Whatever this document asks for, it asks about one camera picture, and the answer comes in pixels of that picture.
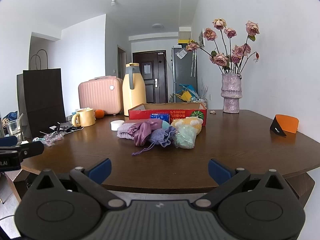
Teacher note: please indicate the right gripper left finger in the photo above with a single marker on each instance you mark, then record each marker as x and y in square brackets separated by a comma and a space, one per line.
[89, 180]

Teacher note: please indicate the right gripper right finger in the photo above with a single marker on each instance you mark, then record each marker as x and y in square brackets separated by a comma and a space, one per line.
[229, 182]

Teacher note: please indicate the mint green soft cloth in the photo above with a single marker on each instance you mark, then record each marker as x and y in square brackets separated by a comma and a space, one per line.
[185, 137]

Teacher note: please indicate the lavender towel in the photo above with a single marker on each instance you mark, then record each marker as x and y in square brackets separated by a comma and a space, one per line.
[127, 130]

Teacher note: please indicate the yellow white plush toy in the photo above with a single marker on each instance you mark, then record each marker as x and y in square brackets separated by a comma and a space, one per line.
[193, 121]

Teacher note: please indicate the magenta drawstring pouch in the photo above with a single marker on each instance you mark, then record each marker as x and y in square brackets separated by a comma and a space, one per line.
[142, 130]

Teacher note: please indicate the lilac drawstring pouch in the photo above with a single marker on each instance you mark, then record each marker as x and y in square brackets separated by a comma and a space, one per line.
[159, 137]

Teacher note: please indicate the light blue plush toy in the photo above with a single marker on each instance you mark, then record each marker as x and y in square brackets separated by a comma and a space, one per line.
[165, 125]

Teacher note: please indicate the blue tissue pack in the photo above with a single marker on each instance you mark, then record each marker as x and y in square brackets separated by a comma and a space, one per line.
[162, 116]

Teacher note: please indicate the clear glass cup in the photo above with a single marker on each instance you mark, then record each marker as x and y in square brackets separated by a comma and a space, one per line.
[14, 128]

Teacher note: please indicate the small candy wrappers pile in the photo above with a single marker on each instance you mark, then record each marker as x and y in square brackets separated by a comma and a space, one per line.
[50, 139]

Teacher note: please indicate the black paper bag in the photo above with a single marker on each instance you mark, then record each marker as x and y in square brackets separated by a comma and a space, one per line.
[40, 101]

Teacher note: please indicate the scattered black white papers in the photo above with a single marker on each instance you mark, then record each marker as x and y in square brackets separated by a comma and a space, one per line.
[64, 128]

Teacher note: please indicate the white round lid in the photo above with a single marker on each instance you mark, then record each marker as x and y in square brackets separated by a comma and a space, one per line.
[116, 124]

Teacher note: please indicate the yellow ceramic mug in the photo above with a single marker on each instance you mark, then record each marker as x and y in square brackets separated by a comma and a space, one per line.
[84, 118]

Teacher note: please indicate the orange fruit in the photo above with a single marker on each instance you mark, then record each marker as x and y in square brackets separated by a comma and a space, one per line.
[99, 114]

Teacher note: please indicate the orange black folded card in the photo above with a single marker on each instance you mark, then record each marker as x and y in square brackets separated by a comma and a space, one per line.
[283, 124]

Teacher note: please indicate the red cardboard box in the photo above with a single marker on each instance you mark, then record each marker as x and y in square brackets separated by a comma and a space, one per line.
[175, 110]

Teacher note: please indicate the purple textured vase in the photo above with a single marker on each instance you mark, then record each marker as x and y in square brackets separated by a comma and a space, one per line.
[231, 91]

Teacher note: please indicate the pink small suitcase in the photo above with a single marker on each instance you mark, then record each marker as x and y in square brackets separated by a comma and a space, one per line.
[104, 93]

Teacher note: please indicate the yellow blue toy pile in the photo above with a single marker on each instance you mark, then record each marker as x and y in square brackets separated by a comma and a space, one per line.
[188, 93]

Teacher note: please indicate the yellow thermos jug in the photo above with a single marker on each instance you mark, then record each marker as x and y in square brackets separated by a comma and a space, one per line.
[134, 92]

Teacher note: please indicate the dried pink roses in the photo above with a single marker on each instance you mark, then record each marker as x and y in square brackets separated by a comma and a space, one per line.
[230, 59]

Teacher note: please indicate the grey refrigerator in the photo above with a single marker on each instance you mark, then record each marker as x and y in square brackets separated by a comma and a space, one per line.
[184, 70]

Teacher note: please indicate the dark brown entrance door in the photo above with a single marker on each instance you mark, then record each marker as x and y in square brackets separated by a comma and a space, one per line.
[153, 68]

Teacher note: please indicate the yellow box on fridge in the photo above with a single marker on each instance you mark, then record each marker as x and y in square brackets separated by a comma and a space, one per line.
[184, 42]

